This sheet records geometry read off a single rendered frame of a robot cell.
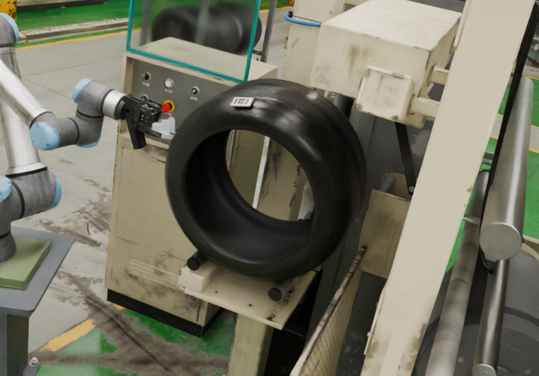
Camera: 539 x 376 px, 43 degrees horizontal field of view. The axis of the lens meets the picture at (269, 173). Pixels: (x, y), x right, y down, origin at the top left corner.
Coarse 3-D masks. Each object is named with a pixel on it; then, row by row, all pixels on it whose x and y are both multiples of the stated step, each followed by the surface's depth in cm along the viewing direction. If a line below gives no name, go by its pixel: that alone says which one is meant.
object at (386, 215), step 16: (384, 176) 232; (400, 176) 230; (384, 192) 214; (400, 192) 232; (368, 208) 217; (384, 208) 215; (400, 208) 213; (368, 224) 219; (384, 224) 217; (400, 224) 215; (368, 240) 221; (384, 240) 219; (368, 256) 223; (384, 256) 221; (368, 272) 225; (384, 272) 223
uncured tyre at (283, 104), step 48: (240, 96) 190; (288, 96) 191; (192, 144) 196; (288, 144) 185; (336, 144) 188; (192, 192) 223; (336, 192) 187; (192, 240) 208; (240, 240) 227; (288, 240) 228; (336, 240) 194
